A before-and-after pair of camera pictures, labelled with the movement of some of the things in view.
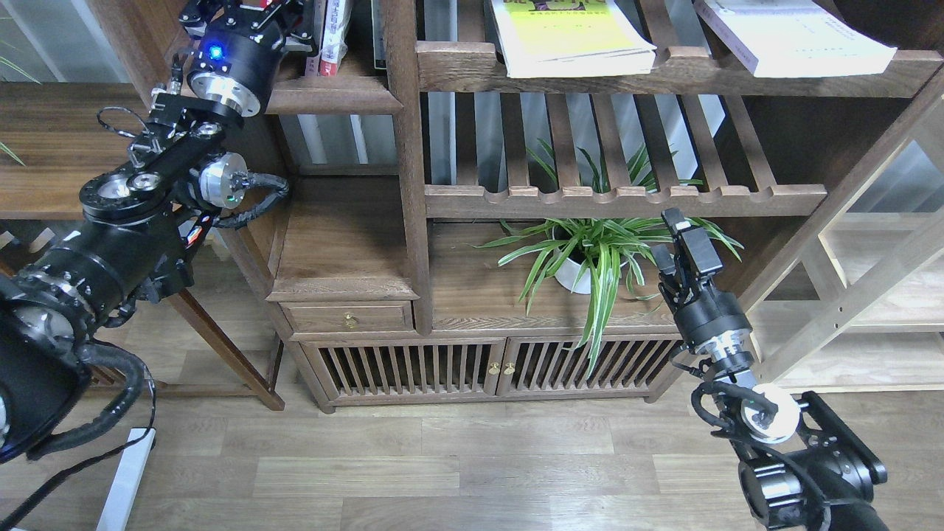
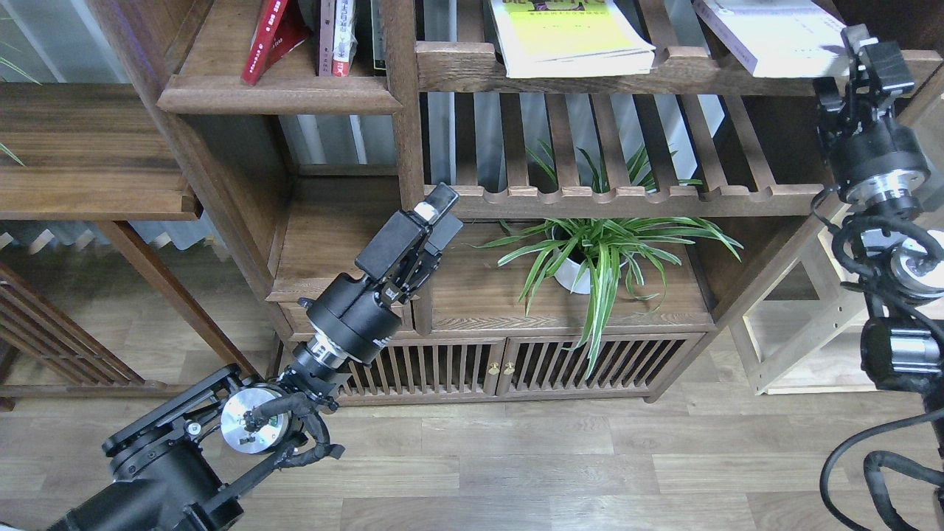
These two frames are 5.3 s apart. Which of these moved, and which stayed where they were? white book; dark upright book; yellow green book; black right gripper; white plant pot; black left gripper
Moved: black left gripper; black right gripper
Stayed: white book; white plant pot; yellow green book; dark upright book
